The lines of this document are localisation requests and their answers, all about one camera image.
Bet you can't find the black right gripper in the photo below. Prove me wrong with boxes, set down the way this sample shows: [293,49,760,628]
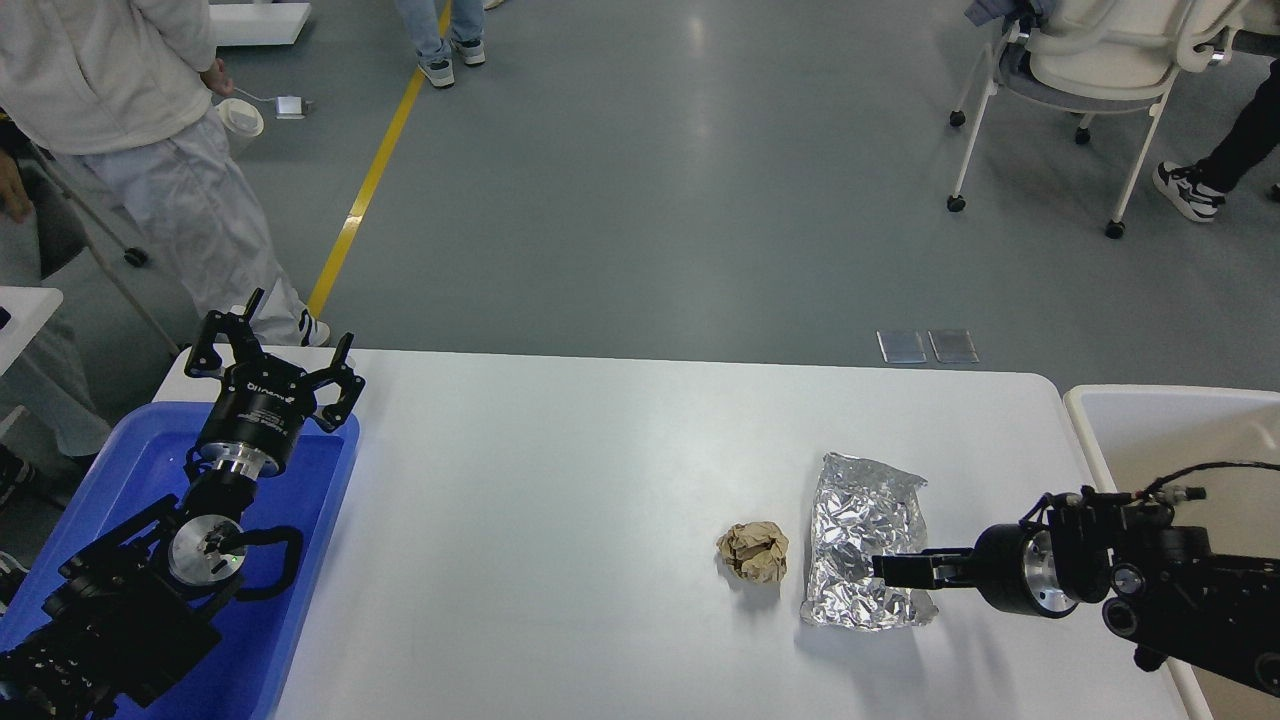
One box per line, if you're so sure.
[872,524,1078,619]

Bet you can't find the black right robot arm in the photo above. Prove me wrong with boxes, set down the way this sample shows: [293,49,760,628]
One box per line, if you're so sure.
[870,469,1279,694]

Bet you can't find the white power adapter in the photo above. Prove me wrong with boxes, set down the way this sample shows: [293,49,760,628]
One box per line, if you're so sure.
[273,95,312,120]

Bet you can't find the blue plastic bin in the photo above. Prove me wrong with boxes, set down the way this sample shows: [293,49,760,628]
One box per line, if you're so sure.
[0,402,360,720]

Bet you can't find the right floor socket plate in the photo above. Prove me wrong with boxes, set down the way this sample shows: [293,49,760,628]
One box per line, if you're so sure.
[928,329,980,364]

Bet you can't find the seated person black trousers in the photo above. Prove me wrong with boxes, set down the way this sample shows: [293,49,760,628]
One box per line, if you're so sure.
[1152,60,1279,223]

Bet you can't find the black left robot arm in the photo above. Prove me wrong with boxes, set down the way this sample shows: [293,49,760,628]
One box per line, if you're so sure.
[3,290,365,719]

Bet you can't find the white side table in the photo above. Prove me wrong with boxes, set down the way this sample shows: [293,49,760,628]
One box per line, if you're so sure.
[1,284,64,375]

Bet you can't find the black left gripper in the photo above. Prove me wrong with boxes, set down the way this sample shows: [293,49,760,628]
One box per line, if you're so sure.
[183,290,366,479]

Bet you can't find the left floor socket plate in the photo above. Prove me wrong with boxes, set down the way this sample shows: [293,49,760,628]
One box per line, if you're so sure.
[876,331,928,365]

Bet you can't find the person in blue jeans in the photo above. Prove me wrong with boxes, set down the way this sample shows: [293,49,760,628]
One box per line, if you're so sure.
[394,1,486,88]

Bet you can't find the person in white clothes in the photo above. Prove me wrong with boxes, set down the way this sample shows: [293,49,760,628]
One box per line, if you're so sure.
[1,1,332,347]

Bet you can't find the white office chair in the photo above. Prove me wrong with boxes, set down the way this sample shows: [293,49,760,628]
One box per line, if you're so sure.
[946,1,1249,240]

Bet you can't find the floor socket plate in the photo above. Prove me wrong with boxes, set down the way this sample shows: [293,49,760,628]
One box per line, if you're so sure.
[928,329,980,364]
[876,331,928,365]

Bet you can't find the white round floor object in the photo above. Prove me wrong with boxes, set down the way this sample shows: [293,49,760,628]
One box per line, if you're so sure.
[214,97,266,159]

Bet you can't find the beige plastic bin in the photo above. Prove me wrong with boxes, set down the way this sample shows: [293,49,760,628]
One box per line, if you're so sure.
[1062,384,1280,720]

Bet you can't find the crumpled brown paper ball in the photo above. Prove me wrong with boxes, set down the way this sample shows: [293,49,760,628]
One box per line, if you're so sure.
[716,521,790,584]

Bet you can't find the aluminium foil bag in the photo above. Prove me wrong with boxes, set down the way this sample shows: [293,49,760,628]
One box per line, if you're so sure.
[800,452,938,632]

